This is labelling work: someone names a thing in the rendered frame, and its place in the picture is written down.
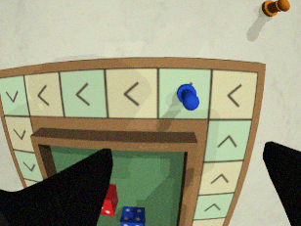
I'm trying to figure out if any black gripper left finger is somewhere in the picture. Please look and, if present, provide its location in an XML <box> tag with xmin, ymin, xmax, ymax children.
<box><xmin>0</xmin><ymin>149</ymin><xmax>112</xmax><ymax>226</ymax></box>

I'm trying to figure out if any red die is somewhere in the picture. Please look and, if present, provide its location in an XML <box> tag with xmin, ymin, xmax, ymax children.
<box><xmin>100</xmin><ymin>184</ymin><xmax>118</xmax><ymax>215</ymax></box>

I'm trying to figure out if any blue pawn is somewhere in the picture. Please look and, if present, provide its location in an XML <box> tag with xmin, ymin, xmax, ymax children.
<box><xmin>177</xmin><ymin>84</ymin><xmax>198</xmax><ymax>112</ymax></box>

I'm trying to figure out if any blue die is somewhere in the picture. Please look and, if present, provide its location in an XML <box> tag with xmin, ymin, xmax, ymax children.
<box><xmin>119</xmin><ymin>206</ymin><xmax>146</xmax><ymax>226</ymax></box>

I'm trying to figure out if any orange game pawn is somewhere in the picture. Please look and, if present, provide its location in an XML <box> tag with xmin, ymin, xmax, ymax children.
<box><xmin>262</xmin><ymin>0</ymin><xmax>289</xmax><ymax>17</ymax></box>

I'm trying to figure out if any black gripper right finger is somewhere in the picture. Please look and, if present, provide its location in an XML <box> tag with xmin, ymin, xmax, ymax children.
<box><xmin>262</xmin><ymin>141</ymin><xmax>301</xmax><ymax>226</ymax></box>

